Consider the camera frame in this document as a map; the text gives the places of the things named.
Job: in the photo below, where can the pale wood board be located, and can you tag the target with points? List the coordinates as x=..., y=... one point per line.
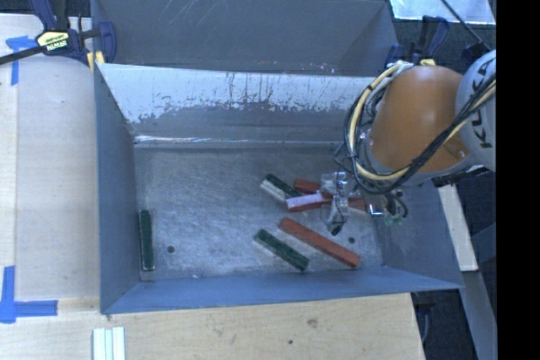
x=57, y=181

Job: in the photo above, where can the dark green flat block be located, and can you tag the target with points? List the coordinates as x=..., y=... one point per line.
x=146, y=240
x=279, y=186
x=282, y=250

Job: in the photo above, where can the grey metal bin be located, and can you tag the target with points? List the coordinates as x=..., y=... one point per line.
x=211, y=189

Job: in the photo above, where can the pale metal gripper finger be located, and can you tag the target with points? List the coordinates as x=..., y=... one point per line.
x=343, y=208
x=333, y=215

